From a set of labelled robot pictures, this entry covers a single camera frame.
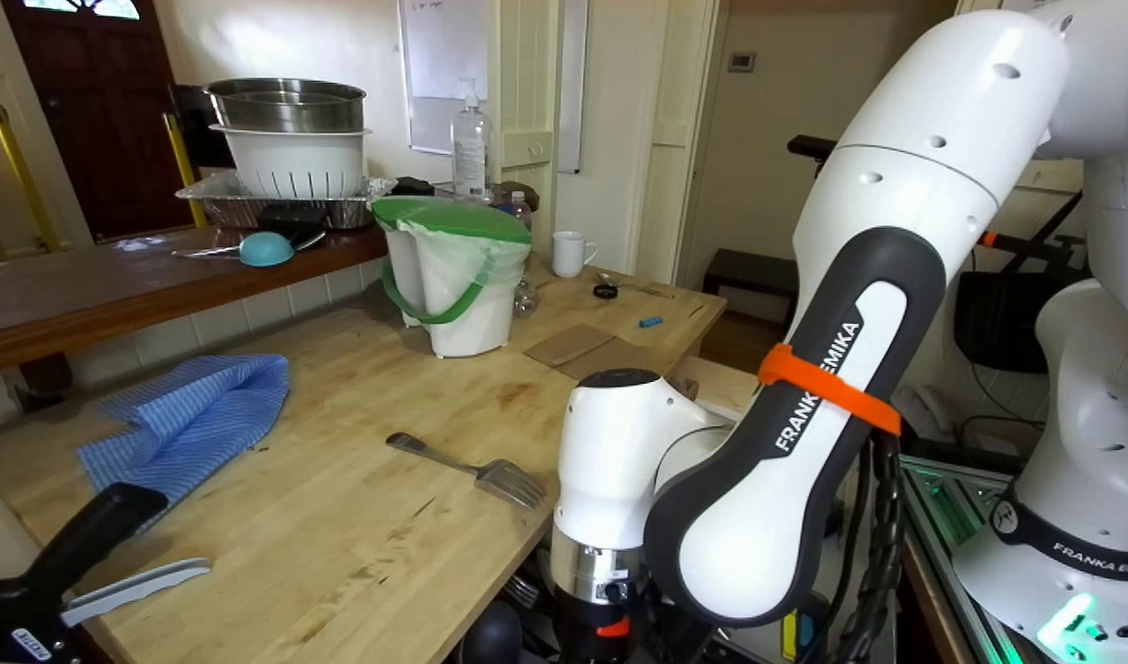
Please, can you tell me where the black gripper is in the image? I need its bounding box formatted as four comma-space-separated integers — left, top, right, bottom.
554, 598, 667, 664

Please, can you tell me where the black ladle steel handle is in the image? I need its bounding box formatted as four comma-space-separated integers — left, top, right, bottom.
466, 598, 557, 664

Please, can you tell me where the open wooden drawer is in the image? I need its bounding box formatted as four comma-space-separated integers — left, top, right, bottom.
448, 353, 911, 664

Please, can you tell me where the silver fork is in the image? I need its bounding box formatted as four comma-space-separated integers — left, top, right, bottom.
385, 428, 548, 512

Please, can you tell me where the brown rectangular mat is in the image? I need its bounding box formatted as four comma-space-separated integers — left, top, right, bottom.
520, 323, 667, 398

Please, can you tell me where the white bucket green rim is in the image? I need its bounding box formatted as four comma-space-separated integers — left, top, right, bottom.
369, 197, 535, 363

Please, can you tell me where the white mug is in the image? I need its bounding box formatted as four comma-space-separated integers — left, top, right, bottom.
548, 224, 601, 283

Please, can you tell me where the black stool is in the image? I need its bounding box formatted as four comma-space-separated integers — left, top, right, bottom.
702, 246, 806, 353

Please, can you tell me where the grey electronics box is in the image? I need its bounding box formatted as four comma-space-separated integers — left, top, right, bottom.
894, 385, 961, 453

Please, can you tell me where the blue cloth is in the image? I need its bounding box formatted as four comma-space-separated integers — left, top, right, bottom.
74, 351, 294, 506

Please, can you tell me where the clear plastic bottle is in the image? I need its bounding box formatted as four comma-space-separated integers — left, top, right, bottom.
450, 99, 489, 198

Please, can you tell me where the black bag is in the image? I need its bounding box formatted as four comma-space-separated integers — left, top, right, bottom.
953, 271, 1072, 376

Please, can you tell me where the teal bowl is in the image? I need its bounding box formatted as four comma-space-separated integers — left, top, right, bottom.
235, 230, 300, 271

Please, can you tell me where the dark brown wooden counter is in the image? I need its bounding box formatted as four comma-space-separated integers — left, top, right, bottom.
0, 223, 390, 379

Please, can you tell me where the steel cooking pot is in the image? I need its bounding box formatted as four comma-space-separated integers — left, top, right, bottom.
204, 73, 369, 136

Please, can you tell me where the yellow pole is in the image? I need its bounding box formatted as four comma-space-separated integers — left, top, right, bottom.
160, 111, 209, 234

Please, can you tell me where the dark brown door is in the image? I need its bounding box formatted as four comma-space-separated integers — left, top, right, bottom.
0, 0, 199, 243

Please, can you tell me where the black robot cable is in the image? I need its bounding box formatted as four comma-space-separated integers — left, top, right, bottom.
828, 428, 907, 664

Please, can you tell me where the orange strap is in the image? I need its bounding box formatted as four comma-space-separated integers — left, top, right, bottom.
755, 344, 907, 441

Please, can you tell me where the metal robot mounting frame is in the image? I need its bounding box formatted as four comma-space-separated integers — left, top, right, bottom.
901, 449, 1029, 664

